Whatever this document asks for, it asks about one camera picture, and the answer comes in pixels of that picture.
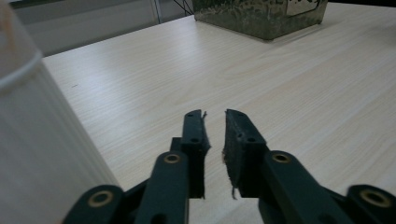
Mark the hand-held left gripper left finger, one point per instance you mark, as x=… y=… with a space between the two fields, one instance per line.
x=193 y=140

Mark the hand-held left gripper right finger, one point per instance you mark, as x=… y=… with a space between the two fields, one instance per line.
x=246 y=155

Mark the olive-brown box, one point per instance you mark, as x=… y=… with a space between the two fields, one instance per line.
x=261 y=18

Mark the white plastic bottle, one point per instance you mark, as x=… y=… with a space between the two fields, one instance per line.
x=40 y=140

